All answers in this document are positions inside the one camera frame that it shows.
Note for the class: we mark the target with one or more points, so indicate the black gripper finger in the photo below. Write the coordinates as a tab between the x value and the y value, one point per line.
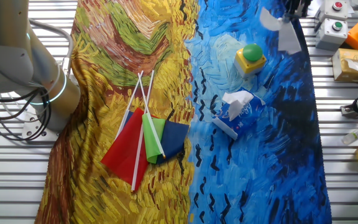
301	7
288	9

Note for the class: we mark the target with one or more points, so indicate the white napkin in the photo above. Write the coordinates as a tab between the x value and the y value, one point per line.
289	39
236	101

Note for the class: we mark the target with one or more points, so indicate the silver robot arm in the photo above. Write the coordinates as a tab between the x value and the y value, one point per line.
11	62

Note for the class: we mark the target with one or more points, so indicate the grey box red button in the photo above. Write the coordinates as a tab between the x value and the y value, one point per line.
337	7

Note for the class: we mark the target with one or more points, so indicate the grey box green button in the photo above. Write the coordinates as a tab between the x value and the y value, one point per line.
332	34

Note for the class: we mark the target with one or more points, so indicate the green button yellow box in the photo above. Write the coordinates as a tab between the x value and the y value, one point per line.
251	56

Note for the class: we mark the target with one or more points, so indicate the blue tissue pack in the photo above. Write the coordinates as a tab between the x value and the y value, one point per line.
244	123

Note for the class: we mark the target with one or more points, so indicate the painted Van Gogh cloth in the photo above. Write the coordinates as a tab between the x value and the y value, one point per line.
259	174

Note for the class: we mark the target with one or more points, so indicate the navy flag white stick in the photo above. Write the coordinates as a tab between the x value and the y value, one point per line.
174	137

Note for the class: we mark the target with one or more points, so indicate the green flag white stick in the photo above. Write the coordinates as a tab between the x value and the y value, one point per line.
152	140

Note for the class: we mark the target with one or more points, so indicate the red flag white stick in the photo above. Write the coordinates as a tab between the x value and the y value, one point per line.
126	155

